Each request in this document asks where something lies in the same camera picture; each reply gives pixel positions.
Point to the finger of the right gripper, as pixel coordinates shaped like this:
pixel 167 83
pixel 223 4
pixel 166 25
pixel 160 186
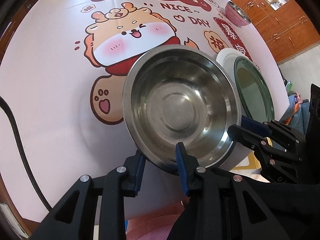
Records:
pixel 245 137
pixel 255 126

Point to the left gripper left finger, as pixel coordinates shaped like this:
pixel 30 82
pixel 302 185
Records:
pixel 135 168

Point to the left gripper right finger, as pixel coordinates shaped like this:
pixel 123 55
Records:
pixel 187 165

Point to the green plate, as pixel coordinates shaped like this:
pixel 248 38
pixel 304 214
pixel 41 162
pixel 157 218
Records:
pixel 253 91

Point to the pink steel bowl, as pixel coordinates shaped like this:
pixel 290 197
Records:
pixel 236 15

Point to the wooden cabinet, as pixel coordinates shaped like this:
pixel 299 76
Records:
pixel 285 27

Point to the pink cartoon tablecloth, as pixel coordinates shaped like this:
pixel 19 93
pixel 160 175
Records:
pixel 46 80

